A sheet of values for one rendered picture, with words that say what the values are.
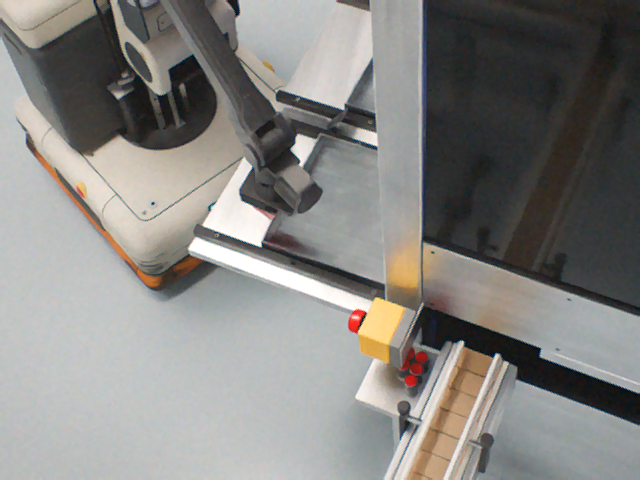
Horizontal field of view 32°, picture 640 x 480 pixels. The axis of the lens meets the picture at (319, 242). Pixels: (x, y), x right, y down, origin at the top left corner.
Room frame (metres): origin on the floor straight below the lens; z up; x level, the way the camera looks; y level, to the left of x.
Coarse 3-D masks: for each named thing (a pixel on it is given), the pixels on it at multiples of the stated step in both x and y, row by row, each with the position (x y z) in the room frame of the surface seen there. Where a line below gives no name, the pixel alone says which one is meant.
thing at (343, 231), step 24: (336, 144) 1.29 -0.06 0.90; (312, 168) 1.25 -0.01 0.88; (336, 168) 1.25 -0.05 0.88; (360, 168) 1.24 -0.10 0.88; (336, 192) 1.19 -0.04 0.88; (360, 192) 1.18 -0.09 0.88; (288, 216) 1.15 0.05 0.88; (312, 216) 1.15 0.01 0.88; (336, 216) 1.14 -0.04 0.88; (360, 216) 1.13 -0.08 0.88; (264, 240) 1.09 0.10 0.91; (288, 240) 1.10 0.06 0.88; (312, 240) 1.09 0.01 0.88; (336, 240) 1.09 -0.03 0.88; (360, 240) 1.08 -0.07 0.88; (312, 264) 1.03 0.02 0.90; (336, 264) 1.04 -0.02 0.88; (360, 264) 1.03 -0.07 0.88; (384, 288) 0.96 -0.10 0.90
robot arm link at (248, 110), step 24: (168, 0) 1.23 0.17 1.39; (192, 0) 1.23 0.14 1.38; (192, 24) 1.21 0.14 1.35; (216, 24) 1.21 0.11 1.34; (192, 48) 1.20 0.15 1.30; (216, 48) 1.19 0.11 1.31; (216, 72) 1.16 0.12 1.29; (240, 72) 1.17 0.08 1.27; (240, 96) 1.14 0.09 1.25; (264, 96) 1.15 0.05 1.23; (240, 120) 1.12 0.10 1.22; (264, 120) 1.12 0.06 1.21; (264, 144) 1.10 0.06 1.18; (288, 144) 1.11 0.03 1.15
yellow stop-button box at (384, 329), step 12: (384, 300) 0.87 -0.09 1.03; (372, 312) 0.85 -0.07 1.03; (384, 312) 0.85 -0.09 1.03; (396, 312) 0.84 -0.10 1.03; (408, 312) 0.84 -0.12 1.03; (372, 324) 0.83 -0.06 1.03; (384, 324) 0.82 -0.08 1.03; (396, 324) 0.82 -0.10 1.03; (408, 324) 0.82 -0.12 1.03; (360, 336) 0.81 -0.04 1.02; (372, 336) 0.81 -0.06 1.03; (384, 336) 0.80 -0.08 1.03; (396, 336) 0.80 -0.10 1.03; (360, 348) 0.82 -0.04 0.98; (372, 348) 0.80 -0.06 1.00; (384, 348) 0.79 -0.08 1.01; (396, 348) 0.78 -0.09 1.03; (384, 360) 0.79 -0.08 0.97; (396, 360) 0.78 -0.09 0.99
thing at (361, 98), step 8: (368, 64) 1.46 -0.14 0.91; (368, 72) 1.46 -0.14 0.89; (360, 80) 1.43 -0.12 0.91; (368, 80) 1.45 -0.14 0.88; (352, 88) 1.41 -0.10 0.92; (360, 88) 1.43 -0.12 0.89; (368, 88) 1.43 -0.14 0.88; (352, 96) 1.40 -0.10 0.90; (360, 96) 1.41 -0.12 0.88; (368, 96) 1.41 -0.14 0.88; (352, 104) 1.37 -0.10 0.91; (360, 104) 1.39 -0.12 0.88; (368, 104) 1.39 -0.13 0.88; (360, 112) 1.35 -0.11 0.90; (368, 112) 1.35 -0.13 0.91
